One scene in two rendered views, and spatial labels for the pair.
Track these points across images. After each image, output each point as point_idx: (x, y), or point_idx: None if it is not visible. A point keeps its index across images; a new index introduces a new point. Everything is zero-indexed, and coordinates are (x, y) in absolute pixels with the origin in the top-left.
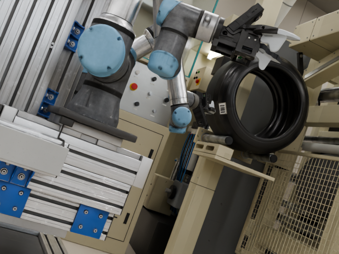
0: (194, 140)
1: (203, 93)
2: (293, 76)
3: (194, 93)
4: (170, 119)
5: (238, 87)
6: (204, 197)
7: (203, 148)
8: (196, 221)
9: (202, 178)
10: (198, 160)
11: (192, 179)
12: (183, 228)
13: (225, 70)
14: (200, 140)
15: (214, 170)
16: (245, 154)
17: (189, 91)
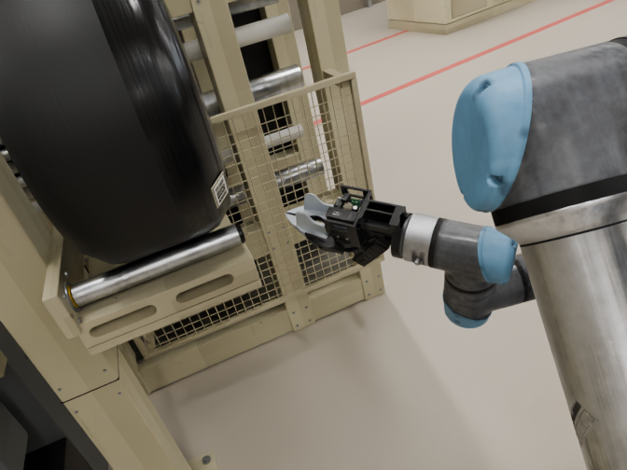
0: (78, 330)
1: (369, 198)
2: None
3: (432, 215)
4: (492, 309)
5: (206, 109)
6: (127, 373)
7: (162, 309)
8: (150, 408)
9: (110, 360)
10: (33, 358)
11: (76, 389)
12: (161, 442)
13: (155, 89)
14: (76, 314)
15: None
16: None
17: (461, 222)
